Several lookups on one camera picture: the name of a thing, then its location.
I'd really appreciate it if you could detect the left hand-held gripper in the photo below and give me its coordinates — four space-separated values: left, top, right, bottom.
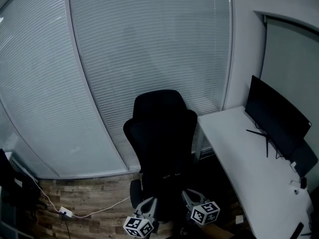
123 197 160 239

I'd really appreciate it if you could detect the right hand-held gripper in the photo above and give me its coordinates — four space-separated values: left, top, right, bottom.
181 188 221 225

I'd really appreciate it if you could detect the black office chair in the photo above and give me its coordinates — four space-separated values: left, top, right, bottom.
123 90 198 224

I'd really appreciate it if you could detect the brown cardboard box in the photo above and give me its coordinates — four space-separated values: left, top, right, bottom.
199 223 235 239

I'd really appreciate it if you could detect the white desk leg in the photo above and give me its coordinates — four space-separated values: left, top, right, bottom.
193 123 206 164

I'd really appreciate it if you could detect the white power strip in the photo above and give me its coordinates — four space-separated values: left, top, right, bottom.
59 206 74 218

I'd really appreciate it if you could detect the small white desk gadget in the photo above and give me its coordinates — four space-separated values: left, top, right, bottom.
290 180 301 195

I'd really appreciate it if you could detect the white power strip lead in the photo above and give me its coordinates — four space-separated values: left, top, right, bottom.
22 168 62 213

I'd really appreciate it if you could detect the black smartphone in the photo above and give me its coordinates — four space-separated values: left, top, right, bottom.
290 222 305 239

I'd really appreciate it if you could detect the black monitor with thin stand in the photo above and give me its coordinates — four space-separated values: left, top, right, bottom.
244 75 312 160

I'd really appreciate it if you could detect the wide white window blind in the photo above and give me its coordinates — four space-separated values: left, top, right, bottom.
0 0 128 179

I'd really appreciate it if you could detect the narrow white window blind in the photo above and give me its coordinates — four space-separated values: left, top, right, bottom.
69 0 233 171

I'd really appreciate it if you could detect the black floor cable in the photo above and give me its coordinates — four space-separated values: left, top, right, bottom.
61 214 72 239

